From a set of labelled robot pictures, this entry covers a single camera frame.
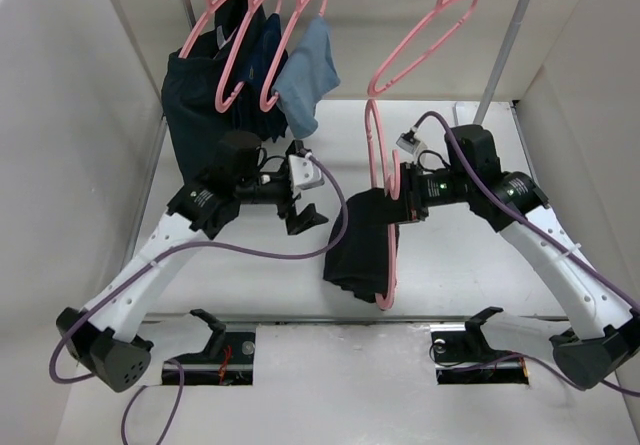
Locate pink hanger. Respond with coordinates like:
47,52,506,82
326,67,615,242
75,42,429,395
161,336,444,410
364,99,401,311
259,0,328,112
177,0,254,59
367,0,479,98
215,0,283,113

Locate black trousers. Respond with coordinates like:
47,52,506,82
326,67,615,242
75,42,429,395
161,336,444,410
323,188,388,304

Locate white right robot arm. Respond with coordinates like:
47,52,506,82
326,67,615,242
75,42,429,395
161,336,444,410
397,125,639,390

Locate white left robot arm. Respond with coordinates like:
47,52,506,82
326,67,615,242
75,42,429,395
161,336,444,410
56,131,328,393

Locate dark teal hanging trousers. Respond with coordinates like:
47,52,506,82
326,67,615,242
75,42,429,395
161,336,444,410
161,0,248,183

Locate navy blue hanging shorts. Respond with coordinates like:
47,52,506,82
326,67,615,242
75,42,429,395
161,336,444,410
233,10,292,142

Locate light blue hanging shorts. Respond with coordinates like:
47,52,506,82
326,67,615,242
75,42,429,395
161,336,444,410
272,16,341,139

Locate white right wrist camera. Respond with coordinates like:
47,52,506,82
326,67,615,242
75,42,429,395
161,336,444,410
396,130,422,155

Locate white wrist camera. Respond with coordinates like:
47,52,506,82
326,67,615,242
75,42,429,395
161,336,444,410
288,155,324,193
396,130,422,155

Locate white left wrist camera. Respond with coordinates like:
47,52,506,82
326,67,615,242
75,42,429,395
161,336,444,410
288,155,324,193

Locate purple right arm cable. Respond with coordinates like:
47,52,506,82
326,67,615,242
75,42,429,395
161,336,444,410
412,110,640,397

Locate aluminium rail at table front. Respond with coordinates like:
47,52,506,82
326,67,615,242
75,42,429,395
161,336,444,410
164,316,571,372

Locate white clothes rack frame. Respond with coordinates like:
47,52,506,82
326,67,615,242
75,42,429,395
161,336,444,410
180,0,531,124

